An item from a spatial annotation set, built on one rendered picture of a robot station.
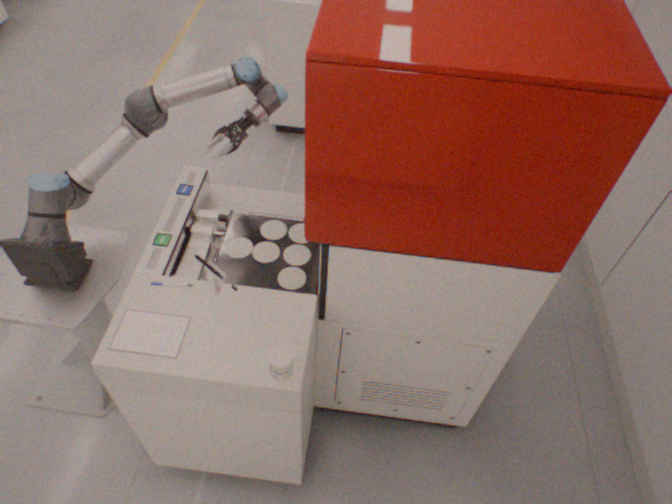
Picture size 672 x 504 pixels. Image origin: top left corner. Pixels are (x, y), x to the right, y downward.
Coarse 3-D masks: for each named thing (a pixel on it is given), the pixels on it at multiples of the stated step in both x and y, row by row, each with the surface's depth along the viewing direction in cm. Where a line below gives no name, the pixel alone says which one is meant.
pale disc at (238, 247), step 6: (234, 240) 193; (240, 240) 194; (246, 240) 194; (228, 246) 191; (234, 246) 192; (240, 246) 192; (246, 246) 192; (252, 246) 192; (228, 252) 190; (234, 252) 190; (240, 252) 190; (246, 252) 190
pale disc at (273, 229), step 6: (270, 222) 200; (276, 222) 200; (282, 222) 200; (264, 228) 198; (270, 228) 198; (276, 228) 198; (282, 228) 198; (264, 234) 196; (270, 234) 196; (276, 234) 196; (282, 234) 196
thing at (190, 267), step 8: (200, 224) 200; (208, 224) 201; (216, 224) 201; (192, 240) 195; (200, 240) 195; (208, 240) 195; (192, 248) 192; (200, 248) 193; (208, 248) 193; (184, 256) 190; (192, 256) 190; (200, 256) 190; (184, 264) 188; (192, 264) 188; (200, 264) 188; (176, 272) 185; (184, 272) 185; (192, 272) 185; (200, 272) 187
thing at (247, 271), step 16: (240, 224) 199; (256, 224) 199; (288, 224) 200; (224, 240) 193; (256, 240) 194; (272, 240) 194; (288, 240) 195; (224, 256) 188; (224, 272) 184; (240, 272) 184; (256, 272) 184; (272, 272) 185; (304, 272) 186; (272, 288) 180; (304, 288) 181
